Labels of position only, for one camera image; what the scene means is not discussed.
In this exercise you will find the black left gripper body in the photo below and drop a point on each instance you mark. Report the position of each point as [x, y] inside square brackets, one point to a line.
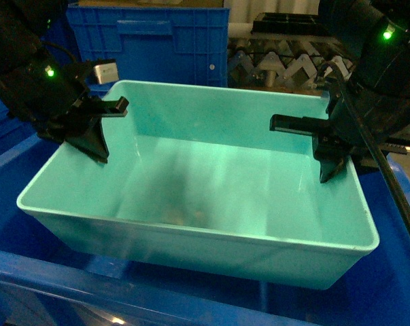
[58, 103]

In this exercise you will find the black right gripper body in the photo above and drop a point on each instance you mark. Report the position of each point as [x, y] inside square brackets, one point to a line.
[356, 104]

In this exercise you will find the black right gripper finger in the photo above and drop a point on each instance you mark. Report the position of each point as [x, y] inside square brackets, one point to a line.
[330, 167]
[298, 125]

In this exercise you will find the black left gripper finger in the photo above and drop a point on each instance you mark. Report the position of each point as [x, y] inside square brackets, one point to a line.
[86, 135]
[112, 108]

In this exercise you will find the teal plastic bin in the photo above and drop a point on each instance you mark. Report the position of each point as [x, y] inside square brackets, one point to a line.
[196, 180]

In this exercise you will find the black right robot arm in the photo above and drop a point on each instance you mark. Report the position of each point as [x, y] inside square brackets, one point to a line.
[377, 34]

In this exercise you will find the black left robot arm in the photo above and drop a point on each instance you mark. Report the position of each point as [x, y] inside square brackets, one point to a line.
[22, 26]

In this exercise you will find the roller conveyor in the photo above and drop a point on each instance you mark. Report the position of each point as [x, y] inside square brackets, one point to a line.
[283, 63]

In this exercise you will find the tall blue crate background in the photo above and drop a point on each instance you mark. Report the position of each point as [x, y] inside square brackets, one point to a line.
[156, 44]

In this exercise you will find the black tray on conveyor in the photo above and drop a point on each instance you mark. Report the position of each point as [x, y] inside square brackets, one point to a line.
[289, 24]

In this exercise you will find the large blue crate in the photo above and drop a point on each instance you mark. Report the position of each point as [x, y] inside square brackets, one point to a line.
[45, 282]

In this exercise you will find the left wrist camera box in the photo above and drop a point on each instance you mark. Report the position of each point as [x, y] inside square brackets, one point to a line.
[105, 73]

